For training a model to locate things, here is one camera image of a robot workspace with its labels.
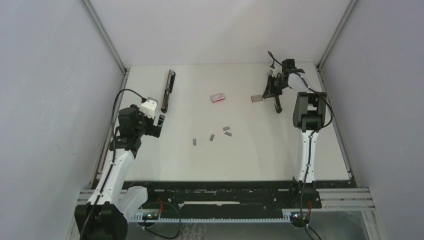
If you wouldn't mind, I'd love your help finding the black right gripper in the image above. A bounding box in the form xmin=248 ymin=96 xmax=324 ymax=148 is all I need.
xmin=262 ymin=75 xmax=288 ymax=99

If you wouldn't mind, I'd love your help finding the staple box tray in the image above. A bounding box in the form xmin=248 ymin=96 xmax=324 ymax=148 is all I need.
xmin=250 ymin=95 xmax=264 ymax=103

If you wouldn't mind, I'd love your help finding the black stapler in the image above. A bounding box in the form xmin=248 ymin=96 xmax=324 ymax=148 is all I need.
xmin=161 ymin=69 xmax=176 ymax=113

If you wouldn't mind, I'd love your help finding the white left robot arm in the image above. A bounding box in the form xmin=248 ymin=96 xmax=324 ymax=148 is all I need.
xmin=74 ymin=100 xmax=165 ymax=240

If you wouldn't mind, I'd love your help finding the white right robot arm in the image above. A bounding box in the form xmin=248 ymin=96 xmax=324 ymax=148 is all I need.
xmin=261 ymin=58 xmax=328 ymax=184

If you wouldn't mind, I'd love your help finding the red white staple box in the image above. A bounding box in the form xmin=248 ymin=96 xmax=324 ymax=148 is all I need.
xmin=210 ymin=92 xmax=226 ymax=103

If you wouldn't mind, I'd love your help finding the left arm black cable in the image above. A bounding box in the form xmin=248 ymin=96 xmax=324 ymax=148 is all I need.
xmin=79 ymin=88 xmax=183 ymax=240

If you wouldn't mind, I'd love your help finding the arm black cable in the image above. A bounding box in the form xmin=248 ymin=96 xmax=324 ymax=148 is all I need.
xmin=267 ymin=50 xmax=334 ymax=240
xmin=79 ymin=88 xmax=183 ymax=240

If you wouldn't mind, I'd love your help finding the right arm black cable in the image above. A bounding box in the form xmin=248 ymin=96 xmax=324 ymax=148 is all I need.
xmin=267 ymin=50 xmax=334 ymax=240

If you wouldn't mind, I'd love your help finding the aluminium frame rail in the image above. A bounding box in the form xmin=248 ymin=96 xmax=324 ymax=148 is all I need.
xmin=80 ymin=0 xmax=127 ymax=181

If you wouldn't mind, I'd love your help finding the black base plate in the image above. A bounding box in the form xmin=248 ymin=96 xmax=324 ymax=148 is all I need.
xmin=122 ymin=180 xmax=357 ymax=220

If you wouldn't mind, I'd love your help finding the white cable duct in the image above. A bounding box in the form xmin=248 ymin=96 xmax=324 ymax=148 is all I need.
xmin=132 ymin=211 xmax=292 ymax=223

